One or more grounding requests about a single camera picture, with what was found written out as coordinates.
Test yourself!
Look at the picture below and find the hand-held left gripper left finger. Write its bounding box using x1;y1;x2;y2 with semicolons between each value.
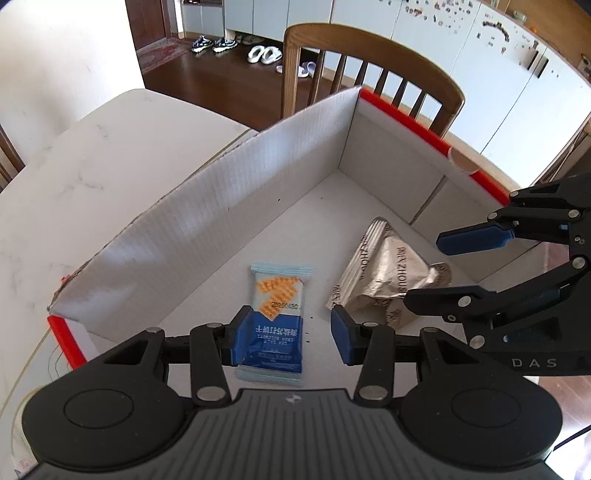
108;305;256;407

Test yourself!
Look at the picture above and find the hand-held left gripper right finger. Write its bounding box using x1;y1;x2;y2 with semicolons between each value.
331;305;477;407

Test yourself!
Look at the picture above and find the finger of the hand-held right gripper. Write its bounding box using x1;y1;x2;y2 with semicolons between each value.
404;257;591;325
436;173;591;257

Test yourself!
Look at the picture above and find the blue snack packet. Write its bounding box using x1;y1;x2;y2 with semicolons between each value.
235;263;313;387

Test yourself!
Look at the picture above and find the beige snack packet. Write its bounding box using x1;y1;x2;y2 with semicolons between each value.
325;217;453;330

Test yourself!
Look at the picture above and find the red cardboard box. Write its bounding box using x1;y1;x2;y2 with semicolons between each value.
46;85;578;398

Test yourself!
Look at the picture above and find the white marble desktop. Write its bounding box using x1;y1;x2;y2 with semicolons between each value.
0;88;591;480

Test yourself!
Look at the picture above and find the white magnet-covered cabinet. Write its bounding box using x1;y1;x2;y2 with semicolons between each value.
331;0;591;185

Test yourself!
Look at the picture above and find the wooden chair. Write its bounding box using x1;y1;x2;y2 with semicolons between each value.
281;23;466;138
0;124;26;191

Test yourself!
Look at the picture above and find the patterned rug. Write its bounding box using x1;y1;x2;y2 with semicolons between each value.
136;37;191;75

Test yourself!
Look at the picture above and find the brown wooden door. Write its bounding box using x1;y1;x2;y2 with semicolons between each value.
126;0;183;56

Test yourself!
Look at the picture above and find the white cabinet with black handles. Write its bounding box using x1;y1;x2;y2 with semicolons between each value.
180;0;334;44

